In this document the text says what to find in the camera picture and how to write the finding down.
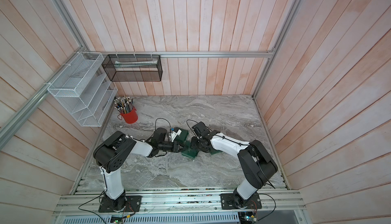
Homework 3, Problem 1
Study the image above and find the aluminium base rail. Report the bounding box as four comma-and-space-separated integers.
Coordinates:
53, 187, 306, 216

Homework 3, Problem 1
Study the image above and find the right green jewelry box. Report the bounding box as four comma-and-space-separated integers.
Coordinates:
210, 149, 221, 155

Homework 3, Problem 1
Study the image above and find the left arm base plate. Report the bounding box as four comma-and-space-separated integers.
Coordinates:
98, 195, 142, 213

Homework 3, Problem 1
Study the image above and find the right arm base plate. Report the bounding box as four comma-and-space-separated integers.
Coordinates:
220, 193, 262, 210

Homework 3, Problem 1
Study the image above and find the white wire mesh shelf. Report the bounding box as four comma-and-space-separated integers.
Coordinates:
48, 52, 118, 127

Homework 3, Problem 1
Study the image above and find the red pencil cup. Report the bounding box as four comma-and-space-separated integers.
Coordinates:
117, 108, 138, 124

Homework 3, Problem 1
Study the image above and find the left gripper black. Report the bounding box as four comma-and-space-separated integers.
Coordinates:
159, 141, 189, 154

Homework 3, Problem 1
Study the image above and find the black mesh basket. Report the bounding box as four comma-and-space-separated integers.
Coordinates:
102, 54, 163, 82

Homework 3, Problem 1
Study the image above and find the left green jewelry box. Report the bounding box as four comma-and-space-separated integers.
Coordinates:
175, 127, 189, 143

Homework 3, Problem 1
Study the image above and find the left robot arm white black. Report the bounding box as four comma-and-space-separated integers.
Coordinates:
93, 127, 186, 212

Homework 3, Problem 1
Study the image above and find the aluminium frame rail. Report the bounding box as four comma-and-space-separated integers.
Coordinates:
86, 51, 274, 58

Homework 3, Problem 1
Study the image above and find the green jewelry box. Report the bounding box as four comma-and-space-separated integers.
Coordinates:
175, 127, 189, 143
210, 149, 221, 155

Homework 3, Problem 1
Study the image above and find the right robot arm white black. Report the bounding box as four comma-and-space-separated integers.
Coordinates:
191, 122, 278, 210

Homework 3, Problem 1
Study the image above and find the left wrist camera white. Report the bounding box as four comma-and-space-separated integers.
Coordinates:
169, 128, 182, 142

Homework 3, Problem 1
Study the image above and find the pencils bundle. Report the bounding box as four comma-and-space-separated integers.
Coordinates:
114, 96, 134, 114

